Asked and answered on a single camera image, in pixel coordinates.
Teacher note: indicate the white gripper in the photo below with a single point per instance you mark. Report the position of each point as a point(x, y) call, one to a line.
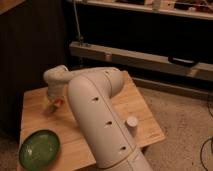
point(55, 91)

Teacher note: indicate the orange pepper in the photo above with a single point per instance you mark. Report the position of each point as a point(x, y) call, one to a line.
point(58, 103)

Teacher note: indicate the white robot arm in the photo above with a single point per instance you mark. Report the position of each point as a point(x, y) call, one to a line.
point(89, 92)

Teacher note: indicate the green glass bowl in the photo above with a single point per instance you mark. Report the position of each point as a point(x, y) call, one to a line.
point(39, 150)

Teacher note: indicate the wooden table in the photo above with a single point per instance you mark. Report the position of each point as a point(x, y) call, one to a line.
point(74, 152)

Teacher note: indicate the vertical metal pole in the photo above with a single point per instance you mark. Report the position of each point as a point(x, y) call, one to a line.
point(79, 36)

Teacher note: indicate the white paper cup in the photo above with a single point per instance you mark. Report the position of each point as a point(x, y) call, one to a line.
point(132, 125)

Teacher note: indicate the upper white shelf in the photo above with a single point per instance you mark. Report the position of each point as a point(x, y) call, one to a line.
point(142, 8)

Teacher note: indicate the metal shelf rail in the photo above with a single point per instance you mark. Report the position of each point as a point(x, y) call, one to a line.
point(140, 60)

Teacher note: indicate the black handle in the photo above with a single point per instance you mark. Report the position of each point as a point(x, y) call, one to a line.
point(185, 63)

